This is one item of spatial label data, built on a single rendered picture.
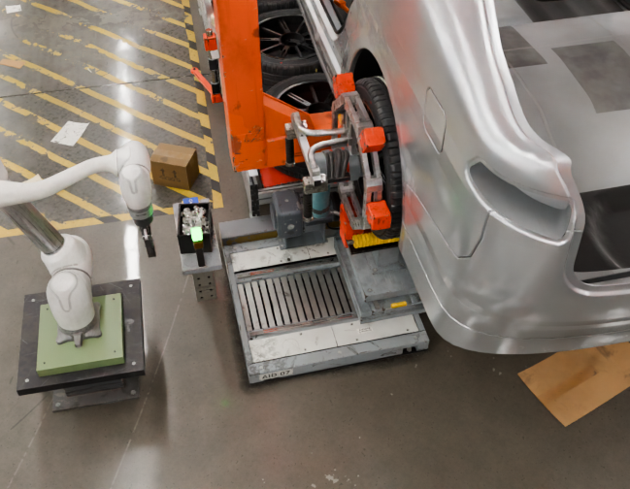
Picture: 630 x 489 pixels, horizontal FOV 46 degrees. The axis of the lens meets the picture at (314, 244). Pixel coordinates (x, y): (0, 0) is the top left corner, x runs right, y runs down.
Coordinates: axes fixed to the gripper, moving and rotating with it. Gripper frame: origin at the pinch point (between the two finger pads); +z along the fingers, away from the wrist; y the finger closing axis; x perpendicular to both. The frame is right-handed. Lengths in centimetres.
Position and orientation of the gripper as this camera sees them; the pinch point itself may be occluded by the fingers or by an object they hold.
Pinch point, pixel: (150, 249)
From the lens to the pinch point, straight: 295.9
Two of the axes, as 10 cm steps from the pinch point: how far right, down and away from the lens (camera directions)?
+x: 9.7, -1.7, 1.5
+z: 0.0, 6.8, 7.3
